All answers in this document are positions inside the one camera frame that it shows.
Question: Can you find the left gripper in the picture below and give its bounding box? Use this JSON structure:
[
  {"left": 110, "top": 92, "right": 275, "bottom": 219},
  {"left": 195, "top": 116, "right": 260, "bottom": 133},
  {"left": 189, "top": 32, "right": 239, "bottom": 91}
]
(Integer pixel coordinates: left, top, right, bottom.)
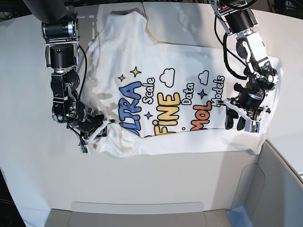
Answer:
[{"left": 222, "top": 91, "right": 271, "bottom": 131}]

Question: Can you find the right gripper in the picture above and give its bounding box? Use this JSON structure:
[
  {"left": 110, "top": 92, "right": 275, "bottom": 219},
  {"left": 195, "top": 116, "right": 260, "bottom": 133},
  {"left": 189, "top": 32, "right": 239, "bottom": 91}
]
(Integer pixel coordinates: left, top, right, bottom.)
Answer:
[{"left": 67, "top": 109, "right": 115, "bottom": 146}]

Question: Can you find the white printed t-shirt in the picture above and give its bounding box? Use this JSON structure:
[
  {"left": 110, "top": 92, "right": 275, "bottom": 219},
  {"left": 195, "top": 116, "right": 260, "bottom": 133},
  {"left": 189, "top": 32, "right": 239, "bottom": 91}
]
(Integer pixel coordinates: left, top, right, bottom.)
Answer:
[{"left": 85, "top": 11, "right": 282, "bottom": 157}]

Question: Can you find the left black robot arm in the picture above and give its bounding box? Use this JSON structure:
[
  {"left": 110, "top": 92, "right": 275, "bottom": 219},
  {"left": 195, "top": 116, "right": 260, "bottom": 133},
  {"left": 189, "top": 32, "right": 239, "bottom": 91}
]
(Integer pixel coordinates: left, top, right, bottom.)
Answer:
[{"left": 210, "top": 0, "right": 278, "bottom": 133}]

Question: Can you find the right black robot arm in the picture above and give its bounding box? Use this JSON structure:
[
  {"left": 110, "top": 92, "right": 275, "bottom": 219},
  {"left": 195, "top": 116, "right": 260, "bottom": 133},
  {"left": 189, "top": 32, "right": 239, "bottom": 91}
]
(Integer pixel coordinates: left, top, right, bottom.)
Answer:
[{"left": 24, "top": 0, "right": 114, "bottom": 154}]

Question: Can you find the grey plastic bin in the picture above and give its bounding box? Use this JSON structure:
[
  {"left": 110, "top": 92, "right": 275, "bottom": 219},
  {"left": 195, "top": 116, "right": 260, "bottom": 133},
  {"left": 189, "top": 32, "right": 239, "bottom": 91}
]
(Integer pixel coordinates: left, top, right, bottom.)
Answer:
[{"left": 45, "top": 141, "right": 303, "bottom": 227}]

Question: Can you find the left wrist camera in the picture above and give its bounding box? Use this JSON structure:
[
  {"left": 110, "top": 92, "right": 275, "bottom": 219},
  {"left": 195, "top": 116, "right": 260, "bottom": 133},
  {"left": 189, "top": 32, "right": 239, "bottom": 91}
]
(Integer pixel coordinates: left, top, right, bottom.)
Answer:
[{"left": 244, "top": 119, "right": 260, "bottom": 133}]

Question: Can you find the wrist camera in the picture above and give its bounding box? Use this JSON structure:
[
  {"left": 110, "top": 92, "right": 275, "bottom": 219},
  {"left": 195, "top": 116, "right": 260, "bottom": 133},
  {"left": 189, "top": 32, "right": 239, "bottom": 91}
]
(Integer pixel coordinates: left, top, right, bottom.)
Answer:
[
  {"left": 79, "top": 144, "right": 89, "bottom": 154},
  {"left": 244, "top": 119, "right": 260, "bottom": 133}
]

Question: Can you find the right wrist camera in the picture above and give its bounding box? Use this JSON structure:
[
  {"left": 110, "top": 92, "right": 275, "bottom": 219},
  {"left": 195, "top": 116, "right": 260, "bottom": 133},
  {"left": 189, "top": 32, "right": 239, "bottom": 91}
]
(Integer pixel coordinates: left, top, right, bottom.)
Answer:
[{"left": 79, "top": 144, "right": 89, "bottom": 154}]

